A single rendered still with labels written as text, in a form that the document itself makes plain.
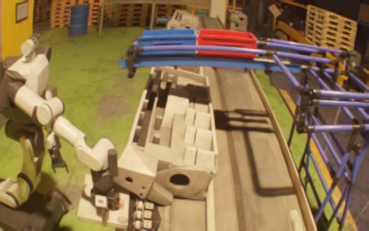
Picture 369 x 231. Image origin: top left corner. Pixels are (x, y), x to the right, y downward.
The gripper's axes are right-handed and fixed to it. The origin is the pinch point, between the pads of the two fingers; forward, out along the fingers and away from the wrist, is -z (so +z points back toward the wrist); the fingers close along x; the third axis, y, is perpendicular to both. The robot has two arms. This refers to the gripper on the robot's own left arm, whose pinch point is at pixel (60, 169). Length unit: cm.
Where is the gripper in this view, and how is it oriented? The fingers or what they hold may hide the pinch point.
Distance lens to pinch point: 197.2
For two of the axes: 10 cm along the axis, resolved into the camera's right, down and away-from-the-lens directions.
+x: 9.9, -0.9, 0.5
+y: -0.9, -4.7, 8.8
